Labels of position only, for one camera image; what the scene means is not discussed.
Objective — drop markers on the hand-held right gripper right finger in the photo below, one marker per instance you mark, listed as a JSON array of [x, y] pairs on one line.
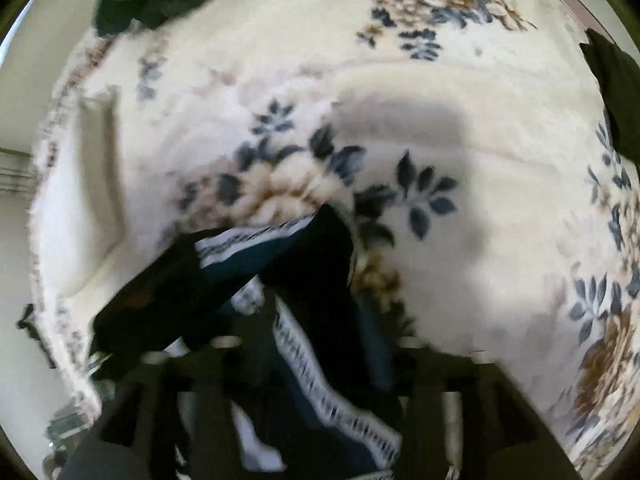
[[425, 400]]

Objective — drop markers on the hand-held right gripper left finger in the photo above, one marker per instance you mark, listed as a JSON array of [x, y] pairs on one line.
[[212, 395]]

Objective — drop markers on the dark blue briefs patterned waistband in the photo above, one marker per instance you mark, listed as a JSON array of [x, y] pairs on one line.
[[300, 260]]

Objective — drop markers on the white floral blanket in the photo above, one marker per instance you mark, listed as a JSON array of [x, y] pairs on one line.
[[350, 125]]

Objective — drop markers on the dark cloth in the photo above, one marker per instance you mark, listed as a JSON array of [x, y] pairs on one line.
[[617, 90]]

